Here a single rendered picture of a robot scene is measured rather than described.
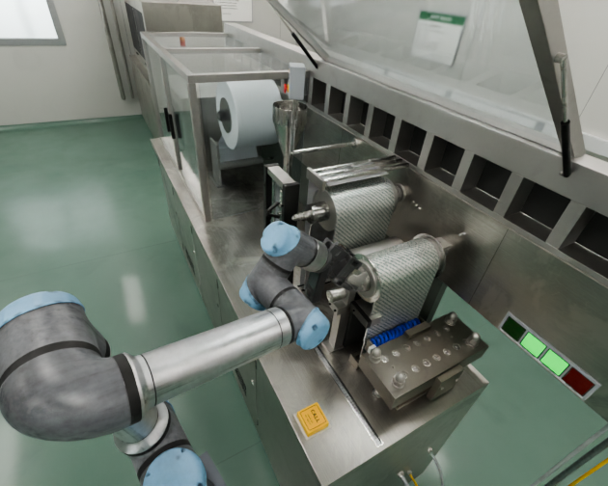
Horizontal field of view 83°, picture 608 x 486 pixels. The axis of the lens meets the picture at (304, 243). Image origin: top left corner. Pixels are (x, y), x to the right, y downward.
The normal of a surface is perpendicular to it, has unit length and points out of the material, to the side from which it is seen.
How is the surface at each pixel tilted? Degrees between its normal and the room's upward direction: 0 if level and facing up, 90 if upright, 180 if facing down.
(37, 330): 4
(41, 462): 0
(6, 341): 35
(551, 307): 90
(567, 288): 90
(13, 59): 90
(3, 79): 90
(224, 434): 0
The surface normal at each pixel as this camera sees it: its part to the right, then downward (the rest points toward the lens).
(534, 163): -0.87, 0.25
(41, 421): 0.04, 0.17
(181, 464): 0.15, -0.72
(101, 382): 0.42, -0.64
